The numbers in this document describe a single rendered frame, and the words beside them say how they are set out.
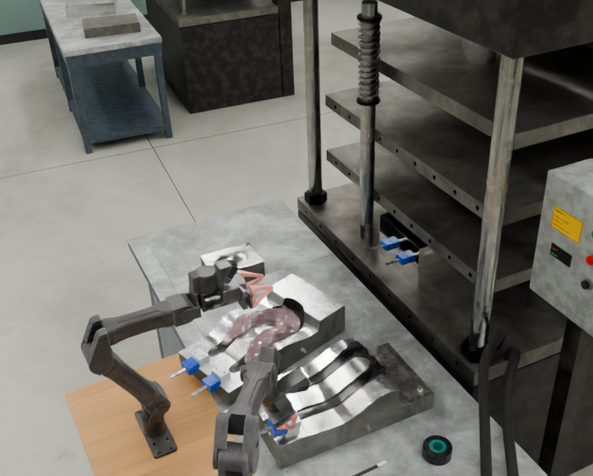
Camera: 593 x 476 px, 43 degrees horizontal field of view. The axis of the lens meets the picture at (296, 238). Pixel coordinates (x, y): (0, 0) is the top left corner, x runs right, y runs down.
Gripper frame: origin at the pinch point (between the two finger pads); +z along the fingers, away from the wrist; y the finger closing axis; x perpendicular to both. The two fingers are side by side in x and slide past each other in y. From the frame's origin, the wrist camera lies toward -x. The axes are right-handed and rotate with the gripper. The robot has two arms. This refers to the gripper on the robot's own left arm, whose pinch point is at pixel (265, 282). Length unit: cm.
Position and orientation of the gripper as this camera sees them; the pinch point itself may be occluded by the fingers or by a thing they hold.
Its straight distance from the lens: 211.8
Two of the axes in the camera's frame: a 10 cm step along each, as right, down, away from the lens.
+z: 8.9, -2.6, 3.8
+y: -4.6, -4.6, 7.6
